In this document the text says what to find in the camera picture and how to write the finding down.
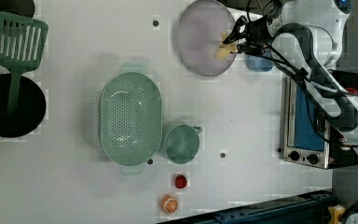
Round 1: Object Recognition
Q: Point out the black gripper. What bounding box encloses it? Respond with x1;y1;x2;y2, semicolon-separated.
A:
223;16;272;56

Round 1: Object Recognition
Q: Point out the yellow banana toy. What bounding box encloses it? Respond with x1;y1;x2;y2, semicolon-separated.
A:
214;32;238;60

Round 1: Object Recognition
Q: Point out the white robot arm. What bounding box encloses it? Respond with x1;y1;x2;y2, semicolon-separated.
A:
222;0;358;155

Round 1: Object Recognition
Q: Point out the grey round plate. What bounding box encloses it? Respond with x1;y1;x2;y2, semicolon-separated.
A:
175;0;235;77

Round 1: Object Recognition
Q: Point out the blue small bowl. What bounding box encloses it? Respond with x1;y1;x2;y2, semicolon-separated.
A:
245;50;273;72

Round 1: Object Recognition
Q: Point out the red ketchup bottle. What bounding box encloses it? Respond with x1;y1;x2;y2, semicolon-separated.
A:
346;88;358;94

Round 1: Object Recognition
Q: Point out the silver toaster oven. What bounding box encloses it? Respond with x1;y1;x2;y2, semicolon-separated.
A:
279;77;358;169

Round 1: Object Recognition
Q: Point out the green measuring cup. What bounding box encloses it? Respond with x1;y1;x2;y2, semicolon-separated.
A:
163;124;202;164

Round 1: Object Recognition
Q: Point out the green oval colander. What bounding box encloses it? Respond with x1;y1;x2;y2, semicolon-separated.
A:
99;63;162;175

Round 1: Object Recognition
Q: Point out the orange slice toy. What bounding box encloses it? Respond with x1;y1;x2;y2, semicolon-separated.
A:
160;195;179;215

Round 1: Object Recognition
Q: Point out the black cylindrical container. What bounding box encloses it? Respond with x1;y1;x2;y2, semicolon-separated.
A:
0;0;35;18

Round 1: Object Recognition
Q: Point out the black round pan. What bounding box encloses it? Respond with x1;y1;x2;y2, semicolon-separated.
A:
0;74;47;138

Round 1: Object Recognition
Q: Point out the green slotted spatula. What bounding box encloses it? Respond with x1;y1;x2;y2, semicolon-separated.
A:
0;11;48;114

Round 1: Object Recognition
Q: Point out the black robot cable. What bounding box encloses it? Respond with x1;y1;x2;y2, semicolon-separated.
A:
245;0;358;148

